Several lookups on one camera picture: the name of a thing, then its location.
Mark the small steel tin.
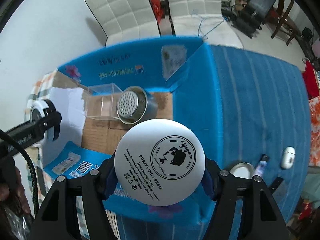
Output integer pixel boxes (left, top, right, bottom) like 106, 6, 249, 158
230, 162, 255, 179

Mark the white jar with black lid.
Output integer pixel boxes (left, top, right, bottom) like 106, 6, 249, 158
30, 99, 62, 148

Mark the white purifying cream jar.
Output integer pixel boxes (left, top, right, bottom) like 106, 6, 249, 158
114, 119, 205, 206

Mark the steel perforated strainer cup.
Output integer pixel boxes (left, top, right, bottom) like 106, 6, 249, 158
117, 86, 158, 125

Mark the clear acrylic cube box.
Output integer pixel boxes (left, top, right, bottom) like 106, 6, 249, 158
82, 83, 123, 121

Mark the white earbuds case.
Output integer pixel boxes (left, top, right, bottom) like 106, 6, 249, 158
281, 146, 296, 170

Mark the blue cardboard milk box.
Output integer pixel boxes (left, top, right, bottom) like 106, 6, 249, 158
40, 36, 223, 239

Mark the blue striped tablecloth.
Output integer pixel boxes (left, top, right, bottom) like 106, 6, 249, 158
107, 44, 312, 240

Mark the orange floral blanket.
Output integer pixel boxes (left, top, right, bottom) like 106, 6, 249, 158
309, 96, 320, 167

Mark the red cloth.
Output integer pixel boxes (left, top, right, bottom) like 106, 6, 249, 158
302, 58, 319, 100

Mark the left white quilted chair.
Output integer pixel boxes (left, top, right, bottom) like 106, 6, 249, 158
85, 0, 161, 46

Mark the white quilted chair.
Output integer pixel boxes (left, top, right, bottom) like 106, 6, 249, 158
85, 0, 161, 46
168, 0, 244, 49

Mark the right white quilted chair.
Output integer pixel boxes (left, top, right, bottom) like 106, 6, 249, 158
168, 0, 244, 49

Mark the brown wooden chair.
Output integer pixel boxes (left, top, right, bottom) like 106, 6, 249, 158
267, 0, 300, 46

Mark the white wire hanger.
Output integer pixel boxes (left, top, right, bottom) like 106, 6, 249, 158
191, 10, 226, 40

